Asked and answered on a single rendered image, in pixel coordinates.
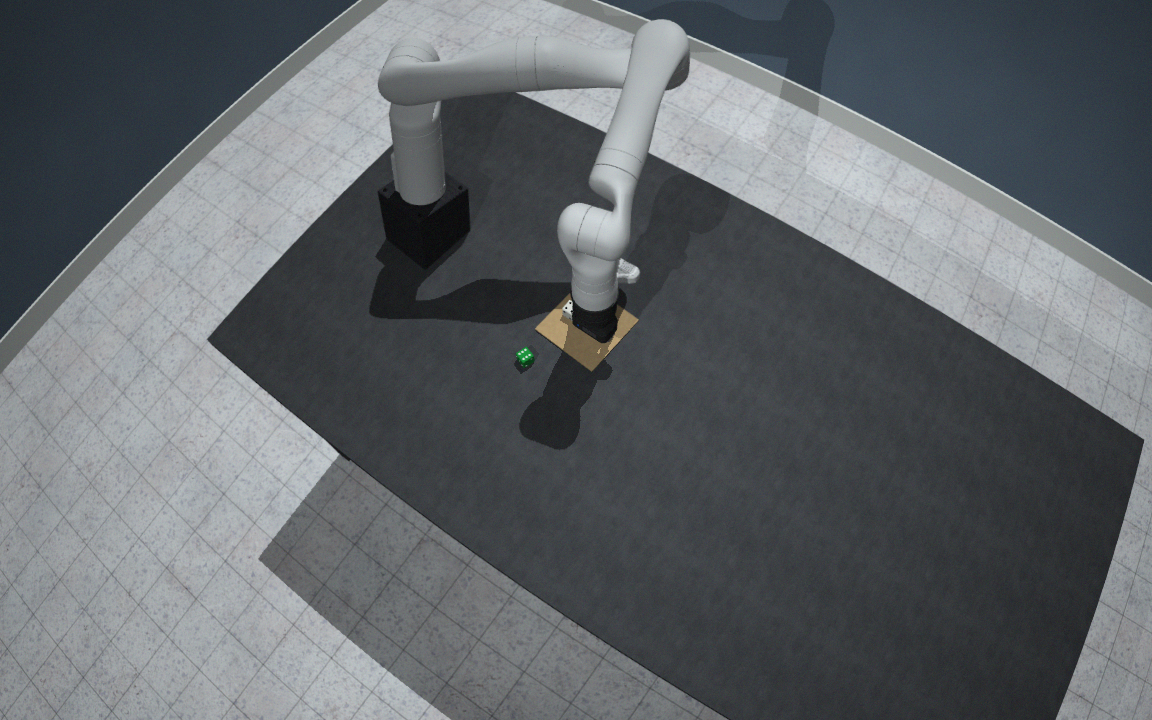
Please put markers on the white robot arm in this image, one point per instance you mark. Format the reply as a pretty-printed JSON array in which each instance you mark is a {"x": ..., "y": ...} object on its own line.
[{"x": 413, "y": 77}]

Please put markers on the tan flat mat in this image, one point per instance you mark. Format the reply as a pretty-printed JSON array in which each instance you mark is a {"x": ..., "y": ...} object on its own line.
[{"x": 580, "y": 346}]

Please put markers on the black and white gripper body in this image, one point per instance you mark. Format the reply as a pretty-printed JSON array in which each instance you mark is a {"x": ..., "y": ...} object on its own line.
[{"x": 594, "y": 314}]

